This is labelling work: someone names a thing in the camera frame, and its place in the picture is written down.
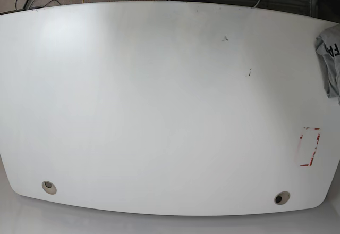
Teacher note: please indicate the grey T-shirt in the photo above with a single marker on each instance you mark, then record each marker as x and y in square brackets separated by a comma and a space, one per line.
[327, 51]

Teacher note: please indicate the red tape rectangle marking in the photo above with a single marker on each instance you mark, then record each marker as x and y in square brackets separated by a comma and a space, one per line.
[307, 146]

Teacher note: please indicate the right table cable grommet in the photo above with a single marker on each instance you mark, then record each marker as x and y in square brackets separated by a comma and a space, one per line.
[282, 198]

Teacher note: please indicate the table cable grommet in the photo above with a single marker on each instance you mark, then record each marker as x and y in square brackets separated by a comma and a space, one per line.
[282, 198]
[49, 187]

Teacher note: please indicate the left table cable grommet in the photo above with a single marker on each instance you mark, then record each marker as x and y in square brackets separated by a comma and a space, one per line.
[49, 187]

